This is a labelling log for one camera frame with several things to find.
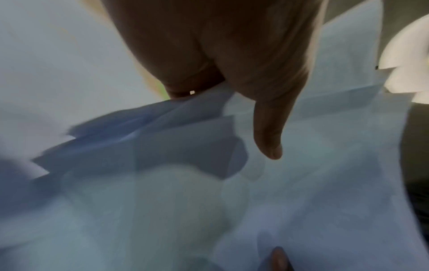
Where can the light blue paper sheet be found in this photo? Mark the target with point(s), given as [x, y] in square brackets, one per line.
[301, 198]

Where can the white crumpled paper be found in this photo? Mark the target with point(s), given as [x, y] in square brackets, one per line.
[407, 58]

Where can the large white paper sheet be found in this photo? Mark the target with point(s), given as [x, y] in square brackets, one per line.
[50, 79]

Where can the person's right hand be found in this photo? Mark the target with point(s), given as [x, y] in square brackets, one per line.
[278, 260]

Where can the person's left hand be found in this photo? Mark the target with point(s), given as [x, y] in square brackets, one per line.
[234, 39]

